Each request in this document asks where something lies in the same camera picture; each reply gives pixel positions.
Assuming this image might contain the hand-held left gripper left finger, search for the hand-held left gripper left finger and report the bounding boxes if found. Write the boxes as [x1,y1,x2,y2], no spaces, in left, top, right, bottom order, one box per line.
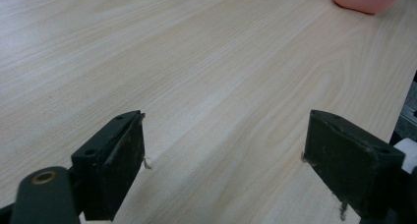
[71,110,147,222]

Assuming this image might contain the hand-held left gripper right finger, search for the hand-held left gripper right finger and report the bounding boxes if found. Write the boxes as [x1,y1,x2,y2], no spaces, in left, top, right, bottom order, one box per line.
[303,109,406,220]

